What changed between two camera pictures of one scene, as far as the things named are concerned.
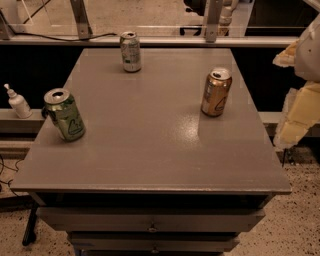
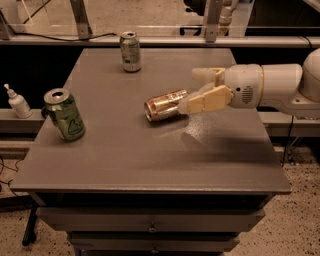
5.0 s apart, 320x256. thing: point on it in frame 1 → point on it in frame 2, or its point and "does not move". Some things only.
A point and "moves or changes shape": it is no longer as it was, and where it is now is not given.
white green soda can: x=130 y=51 does not move
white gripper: x=309 y=55 → x=244 y=85
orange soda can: x=217 y=87 moves or changes shape
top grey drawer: x=147 y=219 does not move
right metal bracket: x=213 y=19 does not move
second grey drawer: x=154 y=242 does not move
